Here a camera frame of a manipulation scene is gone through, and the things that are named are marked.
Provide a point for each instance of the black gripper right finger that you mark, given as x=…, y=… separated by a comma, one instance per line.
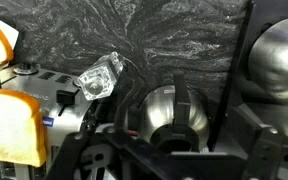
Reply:
x=265, y=153

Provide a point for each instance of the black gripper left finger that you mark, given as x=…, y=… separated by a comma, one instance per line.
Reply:
x=67, y=156

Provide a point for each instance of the stainless steel four-slot toaster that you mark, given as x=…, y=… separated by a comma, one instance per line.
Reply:
x=50, y=90

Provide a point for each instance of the large steel coffee carafe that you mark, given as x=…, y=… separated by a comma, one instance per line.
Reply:
x=277, y=60

